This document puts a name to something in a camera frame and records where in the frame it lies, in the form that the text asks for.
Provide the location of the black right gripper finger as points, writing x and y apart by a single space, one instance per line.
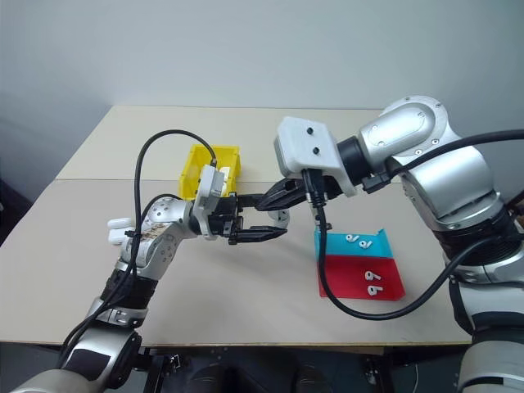
286 202
280 189

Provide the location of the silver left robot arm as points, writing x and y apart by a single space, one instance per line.
163 229

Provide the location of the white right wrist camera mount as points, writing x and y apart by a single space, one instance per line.
303 147

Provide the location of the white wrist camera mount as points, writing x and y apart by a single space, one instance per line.
303 147
210 184

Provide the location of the black table frame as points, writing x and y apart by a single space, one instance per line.
262 362

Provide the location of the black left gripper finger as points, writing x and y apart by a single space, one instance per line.
258 234
251 201

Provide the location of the blue plastic tray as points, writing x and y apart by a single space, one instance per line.
380 247

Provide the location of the red plastic tray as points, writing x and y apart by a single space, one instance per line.
348 278

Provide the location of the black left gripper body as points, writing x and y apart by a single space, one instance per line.
223 221

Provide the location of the yellow plastic bin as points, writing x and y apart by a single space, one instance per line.
190 172

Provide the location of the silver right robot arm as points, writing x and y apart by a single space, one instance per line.
450 180

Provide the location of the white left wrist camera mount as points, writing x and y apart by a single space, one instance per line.
210 184

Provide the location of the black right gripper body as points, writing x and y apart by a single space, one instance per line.
327 186

